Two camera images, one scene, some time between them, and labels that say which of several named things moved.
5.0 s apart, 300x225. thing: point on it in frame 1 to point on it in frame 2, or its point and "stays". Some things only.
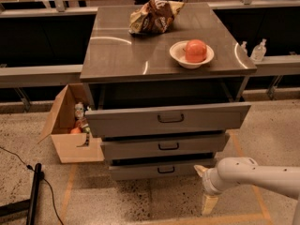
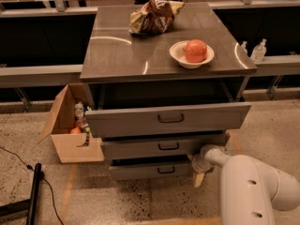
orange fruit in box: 76,130 stays
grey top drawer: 122,122 stays
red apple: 195,51 stays
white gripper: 207,182 to 198,163
